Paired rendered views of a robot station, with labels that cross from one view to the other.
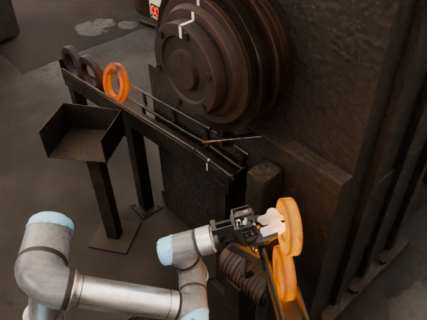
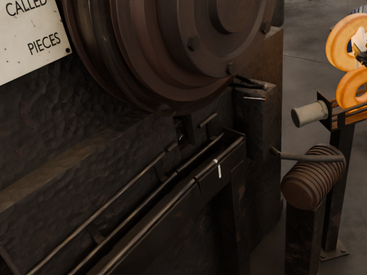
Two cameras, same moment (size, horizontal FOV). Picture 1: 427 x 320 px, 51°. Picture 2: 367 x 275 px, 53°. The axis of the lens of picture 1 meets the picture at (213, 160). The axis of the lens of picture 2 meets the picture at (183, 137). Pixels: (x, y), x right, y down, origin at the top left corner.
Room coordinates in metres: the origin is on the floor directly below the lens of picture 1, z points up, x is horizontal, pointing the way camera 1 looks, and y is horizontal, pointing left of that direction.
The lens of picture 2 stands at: (1.28, 0.73, 1.30)
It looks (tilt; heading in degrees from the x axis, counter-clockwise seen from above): 35 degrees down; 269
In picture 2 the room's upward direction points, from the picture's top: 10 degrees counter-clockwise
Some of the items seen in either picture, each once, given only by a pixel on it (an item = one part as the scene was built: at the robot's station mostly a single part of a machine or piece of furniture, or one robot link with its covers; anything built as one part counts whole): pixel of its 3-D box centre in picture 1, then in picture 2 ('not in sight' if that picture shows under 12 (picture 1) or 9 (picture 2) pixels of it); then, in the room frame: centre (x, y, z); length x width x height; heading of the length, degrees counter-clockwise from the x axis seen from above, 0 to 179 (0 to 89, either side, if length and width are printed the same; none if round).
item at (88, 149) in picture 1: (98, 183); not in sight; (1.45, 0.53, 0.36); 0.26 x 0.20 x 0.72; 76
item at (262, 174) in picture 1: (264, 194); (255, 121); (1.06, -0.17, 0.68); 0.11 x 0.08 x 0.24; 131
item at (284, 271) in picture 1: (283, 272); (362, 89); (0.73, -0.19, 0.71); 0.16 x 0.03 x 0.16; 6
